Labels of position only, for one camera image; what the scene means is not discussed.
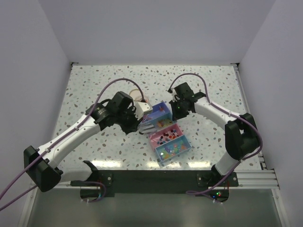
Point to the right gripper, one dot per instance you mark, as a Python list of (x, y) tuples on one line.
[(177, 116)]

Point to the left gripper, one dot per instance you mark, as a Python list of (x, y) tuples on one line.
[(134, 126)]

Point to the metal scoop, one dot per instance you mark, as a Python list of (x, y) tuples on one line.
[(146, 129)]

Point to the purple candy box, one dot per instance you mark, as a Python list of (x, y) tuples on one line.
[(160, 112)]

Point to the gold jar lid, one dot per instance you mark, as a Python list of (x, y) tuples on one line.
[(135, 94)]

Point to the pink candy box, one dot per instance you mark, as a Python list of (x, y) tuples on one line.
[(165, 135)]

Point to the light blue candy box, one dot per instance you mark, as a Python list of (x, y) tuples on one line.
[(168, 150)]

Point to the clear plastic jar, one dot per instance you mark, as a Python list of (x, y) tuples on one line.
[(145, 99)]

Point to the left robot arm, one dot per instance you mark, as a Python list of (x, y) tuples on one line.
[(41, 163)]

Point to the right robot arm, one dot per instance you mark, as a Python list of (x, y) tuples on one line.
[(241, 138)]

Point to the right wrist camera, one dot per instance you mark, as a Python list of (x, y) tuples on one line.
[(174, 94)]

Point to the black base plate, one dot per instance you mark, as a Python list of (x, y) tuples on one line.
[(108, 183)]

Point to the aluminium frame rail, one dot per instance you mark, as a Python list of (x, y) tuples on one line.
[(265, 179)]

